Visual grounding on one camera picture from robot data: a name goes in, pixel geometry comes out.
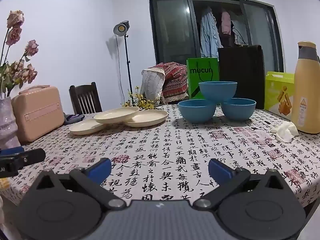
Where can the yellow thermos bottle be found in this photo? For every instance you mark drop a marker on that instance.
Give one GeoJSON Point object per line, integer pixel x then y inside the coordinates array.
{"type": "Point", "coordinates": [306, 92]}

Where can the textured pale purple vase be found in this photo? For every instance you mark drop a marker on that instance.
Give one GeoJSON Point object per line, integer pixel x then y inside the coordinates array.
{"type": "Point", "coordinates": [7, 125]}

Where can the dark framed sliding glass door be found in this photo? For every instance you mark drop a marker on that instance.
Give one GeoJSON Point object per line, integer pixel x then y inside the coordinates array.
{"type": "Point", "coordinates": [172, 30]}

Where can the dried pink rose bouquet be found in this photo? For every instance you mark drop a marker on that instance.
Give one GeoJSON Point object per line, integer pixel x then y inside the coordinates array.
{"type": "Point", "coordinates": [15, 17]}

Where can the red patterned blanket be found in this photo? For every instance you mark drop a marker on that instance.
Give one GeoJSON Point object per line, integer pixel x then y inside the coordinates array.
{"type": "Point", "coordinates": [175, 80]}

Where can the studio lamp on black stand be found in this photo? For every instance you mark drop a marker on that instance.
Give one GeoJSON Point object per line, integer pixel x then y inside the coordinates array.
{"type": "Point", "coordinates": [121, 27]}

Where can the white quilted cloth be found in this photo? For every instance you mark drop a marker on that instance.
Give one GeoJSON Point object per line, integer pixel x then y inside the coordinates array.
{"type": "Point", "coordinates": [152, 85]}

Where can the calligraphy printed tablecloth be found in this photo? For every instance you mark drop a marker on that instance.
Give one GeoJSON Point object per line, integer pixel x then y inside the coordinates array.
{"type": "Point", "coordinates": [175, 142]}

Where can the yellow-green snack box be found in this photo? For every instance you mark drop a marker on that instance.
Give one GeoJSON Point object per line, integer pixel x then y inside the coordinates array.
{"type": "Point", "coordinates": [277, 97]}

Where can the pink ribbed vanity suitcase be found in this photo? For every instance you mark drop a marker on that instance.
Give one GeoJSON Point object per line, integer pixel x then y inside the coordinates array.
{"type": "Point", "coordinates": [37, 112]}

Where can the grey purple folded cloth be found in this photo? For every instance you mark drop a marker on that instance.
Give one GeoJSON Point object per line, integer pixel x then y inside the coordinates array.
{"type": "Point", "coordinates": [73, 118]}

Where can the yellow blossom branch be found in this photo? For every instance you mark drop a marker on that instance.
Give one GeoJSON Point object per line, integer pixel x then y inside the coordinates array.
{"type": "Point", "coordinates": [145, 102]}

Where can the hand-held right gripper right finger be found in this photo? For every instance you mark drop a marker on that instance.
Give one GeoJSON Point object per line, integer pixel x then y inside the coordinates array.
{"type": "Point", "coordinates": [220, 170]}

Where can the light blue hanging shirt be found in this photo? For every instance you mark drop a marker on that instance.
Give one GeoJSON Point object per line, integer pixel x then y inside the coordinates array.
{"type": "Point", "coordinates": [208, 37]}

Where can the crumpled white tissue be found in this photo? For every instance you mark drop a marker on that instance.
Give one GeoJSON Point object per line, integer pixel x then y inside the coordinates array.
{"type": "Point", "coordinates": [285, 131]}

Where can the blue bowl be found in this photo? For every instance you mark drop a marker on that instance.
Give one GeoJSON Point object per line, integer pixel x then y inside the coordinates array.
{"type": "Point", "coordinates": [196, 112]}
{"type": "Point", "coordinates": [238, 110]}
{"type": "Point", "coordinates": [217, 90]}

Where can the cream plate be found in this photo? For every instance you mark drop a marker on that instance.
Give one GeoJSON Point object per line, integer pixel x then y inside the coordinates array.
{"type": "Point", "coordinates": [150, 120]}
{"type": "Point", "coordinates": [117, 113]}
{"type": "Point", "coordinates": [82, 128]}

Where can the pink hanging garment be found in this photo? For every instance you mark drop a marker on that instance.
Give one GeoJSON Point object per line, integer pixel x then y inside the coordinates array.
{"type": "Point", "coordinates": [226, 23]}

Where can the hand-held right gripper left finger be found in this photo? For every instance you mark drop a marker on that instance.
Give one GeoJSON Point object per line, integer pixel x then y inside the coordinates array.
{"type": "Point", "coordinates": [102, 167]}

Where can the dark wooden chair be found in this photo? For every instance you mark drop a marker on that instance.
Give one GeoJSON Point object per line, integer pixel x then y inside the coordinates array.
{"type": "Point", "coordinates": [85, 87]}

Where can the black paper bag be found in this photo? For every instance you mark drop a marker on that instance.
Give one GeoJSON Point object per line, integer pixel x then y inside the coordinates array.
{"type": "Point", "coordinates": [240, 67]}

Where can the green paper bag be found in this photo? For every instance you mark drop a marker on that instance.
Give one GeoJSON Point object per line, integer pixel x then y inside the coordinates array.
{"type": "Point", "coordinates": [197, 85]}

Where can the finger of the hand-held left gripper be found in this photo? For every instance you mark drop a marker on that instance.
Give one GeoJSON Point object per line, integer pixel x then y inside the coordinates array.
{"type": "Point", "coordinates": [30, 156]}
{"type": "Point", "coordinates": [10, 151]}

